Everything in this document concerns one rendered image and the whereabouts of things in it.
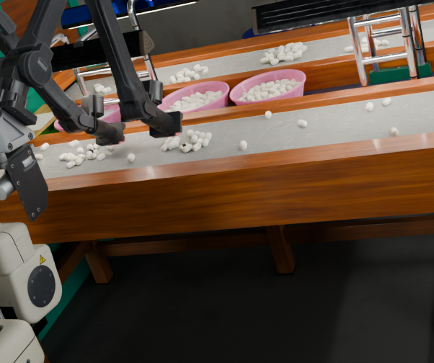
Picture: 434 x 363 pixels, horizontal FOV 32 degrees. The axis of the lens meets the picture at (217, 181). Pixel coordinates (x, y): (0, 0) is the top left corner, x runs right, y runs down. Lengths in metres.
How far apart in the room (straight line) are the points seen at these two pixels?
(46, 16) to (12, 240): 0.53
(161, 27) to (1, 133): 3.35
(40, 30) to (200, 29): 3.07
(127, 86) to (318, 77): 0.87
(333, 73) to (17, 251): 1.32
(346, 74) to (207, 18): 2.20
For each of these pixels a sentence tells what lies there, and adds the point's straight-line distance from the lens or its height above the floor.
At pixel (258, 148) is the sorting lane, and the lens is 2.19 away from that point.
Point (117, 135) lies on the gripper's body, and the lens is 2.44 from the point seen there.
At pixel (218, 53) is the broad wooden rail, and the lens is 3.14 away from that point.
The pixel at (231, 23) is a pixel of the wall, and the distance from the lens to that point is 4.71.
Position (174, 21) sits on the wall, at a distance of 4.86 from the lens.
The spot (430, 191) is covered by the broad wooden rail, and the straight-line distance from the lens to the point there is 1.97.
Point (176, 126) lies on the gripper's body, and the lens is 2.20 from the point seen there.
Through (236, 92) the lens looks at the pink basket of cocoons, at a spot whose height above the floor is 0.75.
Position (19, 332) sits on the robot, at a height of 0.80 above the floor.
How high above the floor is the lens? 1.62
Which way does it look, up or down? 25 degrees down
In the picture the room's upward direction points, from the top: 17 degrees counter-clockwise
